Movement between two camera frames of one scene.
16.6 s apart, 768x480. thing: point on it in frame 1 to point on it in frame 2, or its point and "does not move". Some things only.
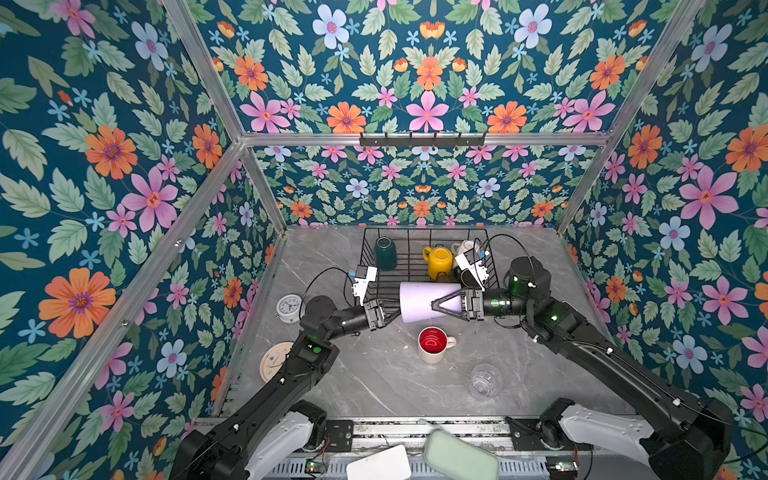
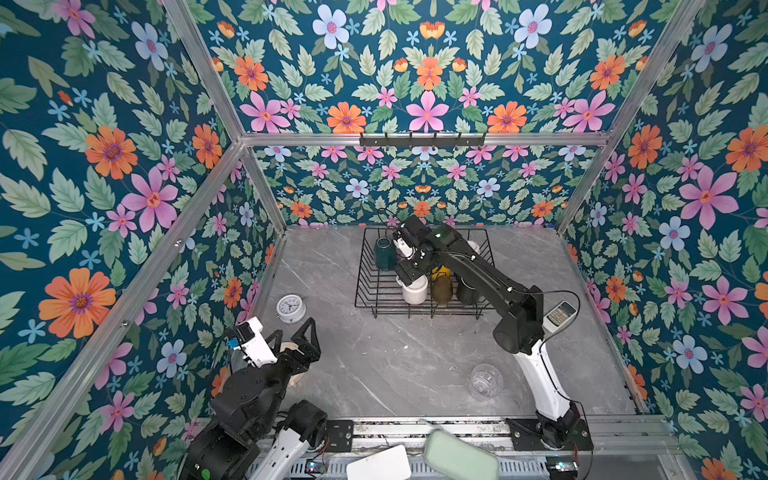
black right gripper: x=472 y=304 to x=403 y=270
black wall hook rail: x=422 y=141 does not move
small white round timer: x=290 y=308 does not move
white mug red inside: x=433 y=343 to x=415 y=293
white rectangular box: x=388 y=464 does not move
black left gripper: x=375 y=315 to x=311 y=351
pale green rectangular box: x=456 y=459 does not move
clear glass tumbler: x=485 y=382 does not move
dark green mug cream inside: x=385 y=253 does not move
